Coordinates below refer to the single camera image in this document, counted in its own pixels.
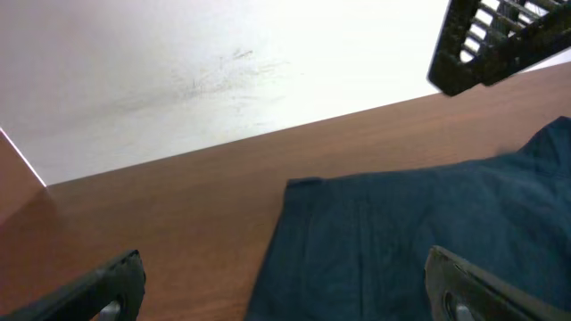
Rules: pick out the navy blue shorts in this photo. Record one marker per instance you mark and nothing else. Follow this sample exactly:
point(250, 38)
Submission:
point(354, 248)

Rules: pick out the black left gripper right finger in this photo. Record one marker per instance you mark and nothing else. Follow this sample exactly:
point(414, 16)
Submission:
point(459, 290)

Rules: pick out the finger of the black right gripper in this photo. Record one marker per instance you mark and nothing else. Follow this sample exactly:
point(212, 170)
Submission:
point(482, 45)

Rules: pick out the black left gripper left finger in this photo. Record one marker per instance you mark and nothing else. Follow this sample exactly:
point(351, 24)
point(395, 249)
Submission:
point(113, 291)

